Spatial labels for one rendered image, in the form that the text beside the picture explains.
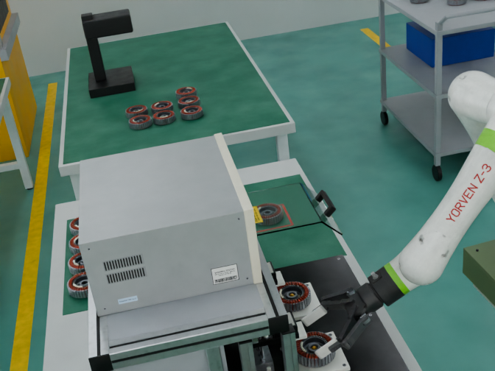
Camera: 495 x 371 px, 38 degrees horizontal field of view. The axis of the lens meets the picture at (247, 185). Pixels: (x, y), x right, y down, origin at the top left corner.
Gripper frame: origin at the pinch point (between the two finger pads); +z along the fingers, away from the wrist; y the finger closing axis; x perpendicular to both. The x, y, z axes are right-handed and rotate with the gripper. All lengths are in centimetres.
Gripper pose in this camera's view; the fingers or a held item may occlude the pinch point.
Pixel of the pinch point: (314, 336)
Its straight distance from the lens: 198.2
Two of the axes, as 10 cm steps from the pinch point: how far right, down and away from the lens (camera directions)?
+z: -7.9, 5.9, 1.4
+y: 1.9, 4.6, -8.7
